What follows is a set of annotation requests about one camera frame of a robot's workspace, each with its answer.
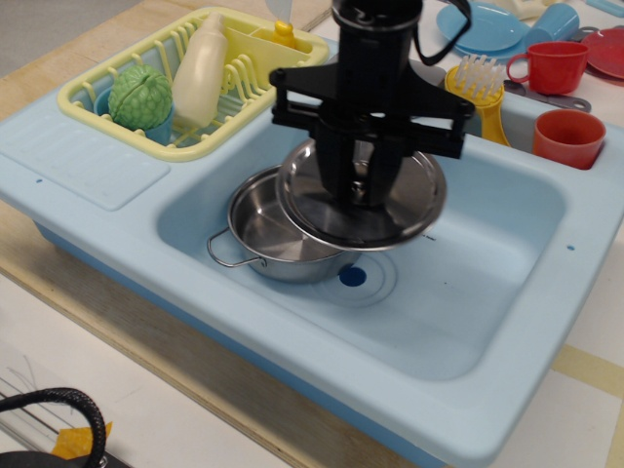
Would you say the blue plastic plate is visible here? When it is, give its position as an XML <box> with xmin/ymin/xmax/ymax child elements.
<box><xmin>436</xmin><ymin>1</ymin><xmax>529</xmax><ymax>53</ymax></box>

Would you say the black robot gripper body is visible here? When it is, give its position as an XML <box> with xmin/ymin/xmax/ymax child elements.
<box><xmin>269</xmin><ymin>1</ymin><xmax>475</xmax><ymax>158</ymax></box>

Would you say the round steel pot lid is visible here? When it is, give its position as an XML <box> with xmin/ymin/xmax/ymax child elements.
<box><xmin>276</xmin><ymin>139</ymin><xmax>447</xmax><ymax>252</ymax></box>

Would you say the small steel pot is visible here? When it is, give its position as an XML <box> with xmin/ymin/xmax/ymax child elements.
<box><xmin>207</xmin><ymin>166</ymin><xmax>360</xmax><ymax>284</ymax></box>

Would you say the small yellow bottle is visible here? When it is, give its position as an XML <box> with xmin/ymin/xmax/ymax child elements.
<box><xmin>272</xmin><ymin>19</ymin><xmax>296</xmax><ymax>49</ymax></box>

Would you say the grey toy utensil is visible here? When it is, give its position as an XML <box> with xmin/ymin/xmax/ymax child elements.
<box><xmin>503</xmin><ymin>80</ymin><xmax>592</xmax><ymax>113</ymax></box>

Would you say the cream plastic bottle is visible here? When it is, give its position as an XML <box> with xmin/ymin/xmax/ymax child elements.
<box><xmin>172</xmin><ymin>11</ymin><xmax>228</xmax><ymax>128</ymax></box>

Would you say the red cup with handle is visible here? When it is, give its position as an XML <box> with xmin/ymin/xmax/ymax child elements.
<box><xmin>506</xmin><ymin>41</ymin><xmax>589</xmax><ymax>95</ymax></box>

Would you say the light blue toy sink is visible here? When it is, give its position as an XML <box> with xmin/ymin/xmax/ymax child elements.
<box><xmin>1</xmin><ymin>94</ymin><xmax>623</xmax><ymax>467</ymax></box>

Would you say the blue plastic cup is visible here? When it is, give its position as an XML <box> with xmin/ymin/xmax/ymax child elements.
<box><xmin>524</xmin><ymin>3</ymin><xmax>580</xmax><ymax>48</ymax></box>

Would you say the yellow dish brush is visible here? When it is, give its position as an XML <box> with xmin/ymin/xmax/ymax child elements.
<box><xmin>444</xmin><ymin>55</ymin><xmax>510</xmax><ymax>146</ymax></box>

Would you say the red plastic plate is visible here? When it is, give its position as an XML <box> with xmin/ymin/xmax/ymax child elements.
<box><xmin>581</xmin><ymin>28</ymin><xmax>624</xmax><ymax>79</ymax></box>

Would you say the yellow dish drying rack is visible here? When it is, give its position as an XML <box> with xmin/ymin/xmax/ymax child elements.
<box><xmin>57</xmin><ymin>7</ymin><xmax>330</xmax><ymax>162</ymax></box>

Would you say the green toy cabbage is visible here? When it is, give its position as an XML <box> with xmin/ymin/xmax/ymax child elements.
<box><xmin>108</xmin><ymin>64</ymin><xmax>173</xmax><ymax>131</ymax></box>

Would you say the blue cup in rack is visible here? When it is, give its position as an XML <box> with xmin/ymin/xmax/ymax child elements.
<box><xmin>94</xmin><ymin>87</ymin><xmax>174</xmax><ymax>145</ymax></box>

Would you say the black braided cable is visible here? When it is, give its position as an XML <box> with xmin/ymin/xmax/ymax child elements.
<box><xmin>0</xmin><ymin>386</ymin><xmax>107</xmax><ymax>468</ymax></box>

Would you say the orange plastic cup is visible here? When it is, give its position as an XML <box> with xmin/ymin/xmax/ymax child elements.
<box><xmin>531</xmin><ymin>109</ymin><xmax>606</xmax><ymax>171</ymax></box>

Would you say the yellow tape piece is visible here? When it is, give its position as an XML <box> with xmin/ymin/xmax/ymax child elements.
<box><xmin>51</xmin><ymin>427</ymin><xmax>94</xmax><ymax>460</ymax></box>

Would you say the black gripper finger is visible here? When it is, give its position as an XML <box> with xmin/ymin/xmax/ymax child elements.
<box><xmin>366</xmin><ymin>143</ymin><xmax>405</xmax><ymax>207</ymax></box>
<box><xmin>314</xmin><ymin>127</ymin><xmax>355</xmax><ymax>203</ymax></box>

